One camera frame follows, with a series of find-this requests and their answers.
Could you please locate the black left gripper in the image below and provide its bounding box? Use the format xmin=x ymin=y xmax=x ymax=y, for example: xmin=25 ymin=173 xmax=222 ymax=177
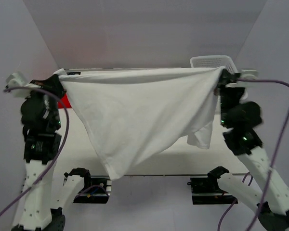
xmin=26 ymin=74 xmax=67 ymax=128

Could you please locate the white t shirt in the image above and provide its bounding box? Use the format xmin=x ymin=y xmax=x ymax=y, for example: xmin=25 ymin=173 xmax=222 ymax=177
xmin=56 ymin=66 xmax=224 ymax=180

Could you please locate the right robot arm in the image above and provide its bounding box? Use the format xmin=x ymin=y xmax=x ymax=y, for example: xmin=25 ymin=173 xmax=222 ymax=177
xmin=208 ymin=70 xmax=289 ymax=231

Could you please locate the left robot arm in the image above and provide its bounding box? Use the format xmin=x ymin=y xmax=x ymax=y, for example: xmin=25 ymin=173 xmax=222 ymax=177
xmin=12 ymin=74 xmax=92 ymax=231

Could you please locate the red folded t shirt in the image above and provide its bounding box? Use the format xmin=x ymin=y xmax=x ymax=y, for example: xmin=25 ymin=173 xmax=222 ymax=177
xmin=57 ymin=94 xmax=72 ymax=109

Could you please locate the white plastic basket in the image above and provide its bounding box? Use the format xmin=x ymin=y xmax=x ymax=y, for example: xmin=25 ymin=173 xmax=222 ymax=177
xmin=190 ymin=55 xmax=238 ymax=74

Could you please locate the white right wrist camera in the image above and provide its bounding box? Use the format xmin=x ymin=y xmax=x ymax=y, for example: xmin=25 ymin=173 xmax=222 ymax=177
xmin=226 ymin=68 xmax=259 ymax=88

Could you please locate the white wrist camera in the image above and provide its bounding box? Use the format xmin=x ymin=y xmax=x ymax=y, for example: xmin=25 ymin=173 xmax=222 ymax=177
xmin=5 ymin=72 xmax=40 ymax=98
xmin=226 ymin=68 xmax=259 ymax=88

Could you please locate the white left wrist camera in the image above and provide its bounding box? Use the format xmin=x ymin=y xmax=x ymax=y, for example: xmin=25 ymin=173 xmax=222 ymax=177
xmin=5 ymin=72 xmax=40 ymax=98

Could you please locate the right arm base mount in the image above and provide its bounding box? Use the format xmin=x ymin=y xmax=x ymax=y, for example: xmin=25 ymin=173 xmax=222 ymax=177
xmin=187 ymin=177 xmax=238 ymax=205

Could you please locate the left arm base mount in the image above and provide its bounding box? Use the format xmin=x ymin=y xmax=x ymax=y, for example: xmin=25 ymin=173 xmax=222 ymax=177
xmin=73 ymin=177 xmax=112 ymax=204

